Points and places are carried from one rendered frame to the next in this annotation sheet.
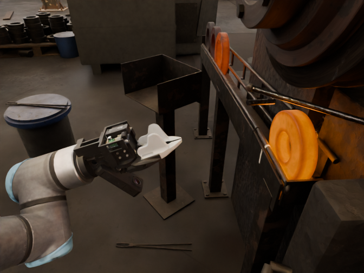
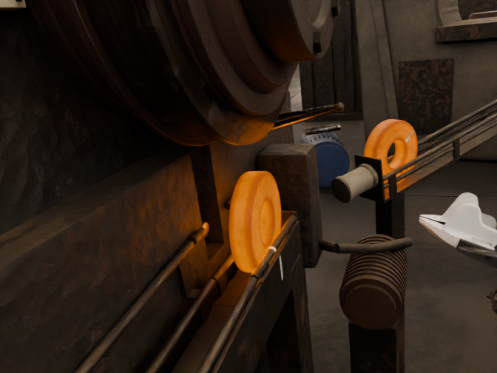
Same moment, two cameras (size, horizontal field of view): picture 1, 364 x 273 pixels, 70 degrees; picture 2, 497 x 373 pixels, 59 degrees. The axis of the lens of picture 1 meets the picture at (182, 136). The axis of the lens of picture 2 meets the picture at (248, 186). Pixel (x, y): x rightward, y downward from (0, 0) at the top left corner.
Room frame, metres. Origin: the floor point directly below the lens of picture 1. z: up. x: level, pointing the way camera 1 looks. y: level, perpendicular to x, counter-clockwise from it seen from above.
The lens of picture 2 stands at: (1.01, 0.04, 1.02)
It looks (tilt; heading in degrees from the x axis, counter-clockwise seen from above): 20 degrees down; 207
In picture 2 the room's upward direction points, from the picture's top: 7 degrees counter-clockwise
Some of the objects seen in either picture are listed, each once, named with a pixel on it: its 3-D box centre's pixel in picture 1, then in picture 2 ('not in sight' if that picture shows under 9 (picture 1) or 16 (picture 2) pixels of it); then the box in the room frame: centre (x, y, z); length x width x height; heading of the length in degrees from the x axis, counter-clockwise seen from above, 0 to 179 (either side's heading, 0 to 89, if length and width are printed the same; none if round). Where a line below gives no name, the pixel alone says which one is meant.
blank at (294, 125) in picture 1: (290, 146); (257, 221); (0.45, -0.23, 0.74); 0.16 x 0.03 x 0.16; 5
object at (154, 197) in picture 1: (163, 142); not in sight; (0.98, 0.08, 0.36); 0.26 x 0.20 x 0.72; 38
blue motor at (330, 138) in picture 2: not in sight; (320, 155); (-1.73, -0.77, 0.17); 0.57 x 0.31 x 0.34; 23
